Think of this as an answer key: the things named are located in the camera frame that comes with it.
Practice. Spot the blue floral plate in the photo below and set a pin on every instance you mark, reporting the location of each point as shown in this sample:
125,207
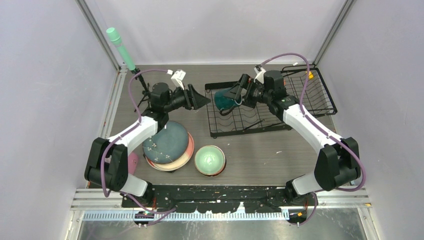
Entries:
167,145

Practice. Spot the cream bowl red rim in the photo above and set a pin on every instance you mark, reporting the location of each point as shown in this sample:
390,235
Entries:
212,173

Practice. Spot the pink box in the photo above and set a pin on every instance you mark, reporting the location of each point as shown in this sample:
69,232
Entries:
133,160

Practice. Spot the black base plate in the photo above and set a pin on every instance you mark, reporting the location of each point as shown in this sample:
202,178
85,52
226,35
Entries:
217,199

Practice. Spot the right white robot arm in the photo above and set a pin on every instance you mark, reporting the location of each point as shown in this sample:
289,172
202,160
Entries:
337,157

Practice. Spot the dark green mug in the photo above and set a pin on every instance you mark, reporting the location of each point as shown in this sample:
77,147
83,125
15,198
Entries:
224,104

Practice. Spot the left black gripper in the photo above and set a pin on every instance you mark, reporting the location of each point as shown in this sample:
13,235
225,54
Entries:
199,101

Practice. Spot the black wire dish rack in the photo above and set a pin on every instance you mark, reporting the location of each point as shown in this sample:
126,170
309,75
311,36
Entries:
242,120

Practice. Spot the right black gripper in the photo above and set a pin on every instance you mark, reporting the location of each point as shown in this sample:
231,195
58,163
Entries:
244,82

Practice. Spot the pink cream plate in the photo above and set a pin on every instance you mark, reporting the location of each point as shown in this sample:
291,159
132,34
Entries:
177,164

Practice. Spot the black wire rack side tray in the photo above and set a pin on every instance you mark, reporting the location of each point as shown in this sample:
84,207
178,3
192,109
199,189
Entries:
317,99

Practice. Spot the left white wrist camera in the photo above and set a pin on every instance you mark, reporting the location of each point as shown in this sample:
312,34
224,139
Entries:
177,77

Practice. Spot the green microphone on tripod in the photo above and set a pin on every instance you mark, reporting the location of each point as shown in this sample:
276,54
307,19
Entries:
116,40

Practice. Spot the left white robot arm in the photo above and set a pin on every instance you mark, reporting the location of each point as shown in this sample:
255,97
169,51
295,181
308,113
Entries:
107,164

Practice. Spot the aluminium frame rail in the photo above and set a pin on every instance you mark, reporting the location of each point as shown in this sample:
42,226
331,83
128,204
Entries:
95,207

